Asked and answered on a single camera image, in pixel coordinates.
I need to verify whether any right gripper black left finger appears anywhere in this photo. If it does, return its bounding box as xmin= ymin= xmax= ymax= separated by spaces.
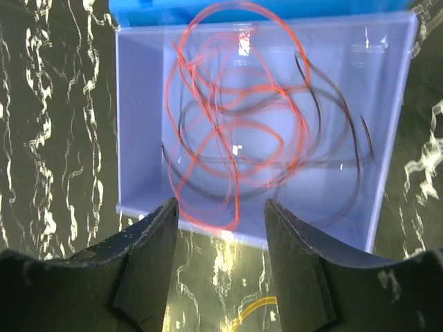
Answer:
xmin=1 ymin=199 xmax=179 ymax=331

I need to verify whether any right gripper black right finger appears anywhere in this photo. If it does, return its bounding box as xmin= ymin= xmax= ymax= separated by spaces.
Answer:
xmin=264 ymin=199 xmax=442 ymax=331

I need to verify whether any yellow thin cable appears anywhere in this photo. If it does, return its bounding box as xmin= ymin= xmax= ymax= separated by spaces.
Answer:
xmin=230 ymin=295 xmax=278 ymax=332

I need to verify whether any orange thin cable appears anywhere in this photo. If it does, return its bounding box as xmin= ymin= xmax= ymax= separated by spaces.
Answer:
xmin=165 ymin=1 xmax=312 ymax=232

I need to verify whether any lavender plastic tray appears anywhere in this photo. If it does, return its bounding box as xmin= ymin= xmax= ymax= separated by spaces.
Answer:
xmin=116 ymin=11 xmax=417 ymax=251

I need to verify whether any blue plastic bin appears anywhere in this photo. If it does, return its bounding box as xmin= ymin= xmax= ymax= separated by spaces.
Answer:
xmin=109 ymin=0 xmax=410 ymax=27

